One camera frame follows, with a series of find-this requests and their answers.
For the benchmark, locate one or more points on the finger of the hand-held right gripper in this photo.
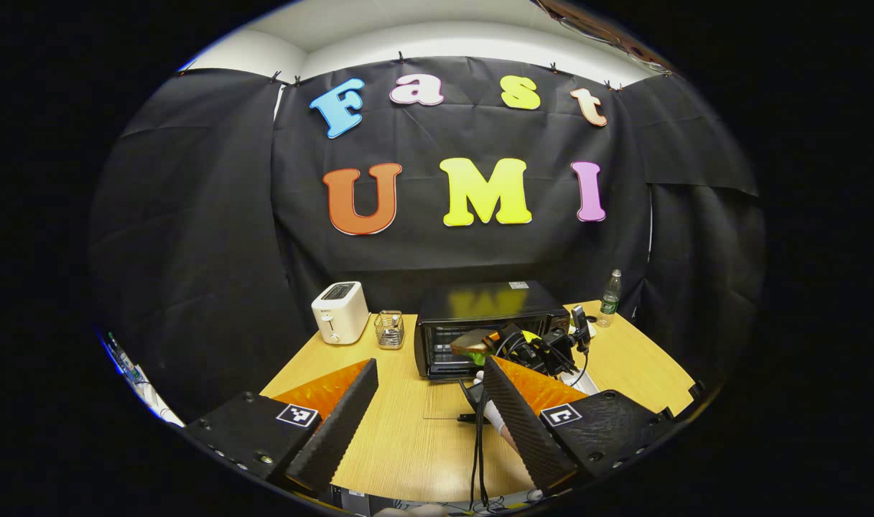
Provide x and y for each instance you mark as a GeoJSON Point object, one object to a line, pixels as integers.
{"type": "Point", "coordinates": [495, 339]}

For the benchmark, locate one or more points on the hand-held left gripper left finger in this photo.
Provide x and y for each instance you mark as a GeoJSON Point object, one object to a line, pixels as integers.
{"type": "Point", "coordinates": [336, 434]}

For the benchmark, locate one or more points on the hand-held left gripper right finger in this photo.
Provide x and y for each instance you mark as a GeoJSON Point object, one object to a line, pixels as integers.
{"type": "Point", "coordinates": [526, 431]}

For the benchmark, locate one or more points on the black electric oven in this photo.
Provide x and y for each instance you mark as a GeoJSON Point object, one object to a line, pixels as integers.
{"type": "Point", "coordinates": [480, 301]}

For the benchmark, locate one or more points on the white rectangular tray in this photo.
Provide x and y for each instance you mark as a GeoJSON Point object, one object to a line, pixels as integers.
{"type": "Point", "coordinates": [577, 383]}

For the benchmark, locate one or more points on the clear plastic water bottle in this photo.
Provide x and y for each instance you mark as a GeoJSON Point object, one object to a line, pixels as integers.
{"type": "Point", "coordinates": [610, 301]}

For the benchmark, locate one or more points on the black backdrop cloth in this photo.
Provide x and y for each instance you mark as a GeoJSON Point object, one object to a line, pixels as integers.
{"type": "Point", "coordinates": [422, 251]}

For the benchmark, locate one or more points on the white toaster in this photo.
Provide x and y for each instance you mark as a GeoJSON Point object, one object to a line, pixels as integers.
{"type": "Point", "coordinates": [340, 316]}

